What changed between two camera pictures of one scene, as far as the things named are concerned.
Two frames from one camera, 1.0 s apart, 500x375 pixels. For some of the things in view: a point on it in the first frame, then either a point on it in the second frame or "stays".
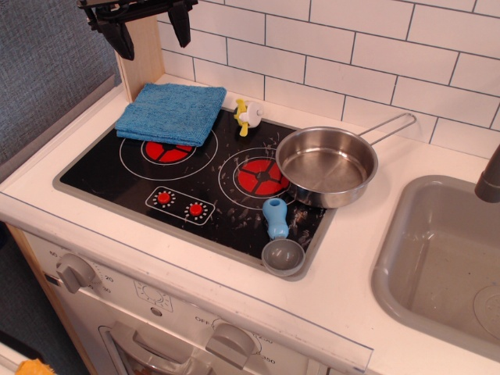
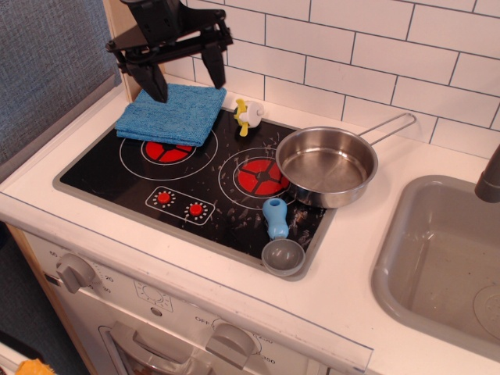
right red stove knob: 196,210 stays
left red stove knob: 164,198 stays
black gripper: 108,18 → 167,30
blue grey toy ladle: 280,256 stays
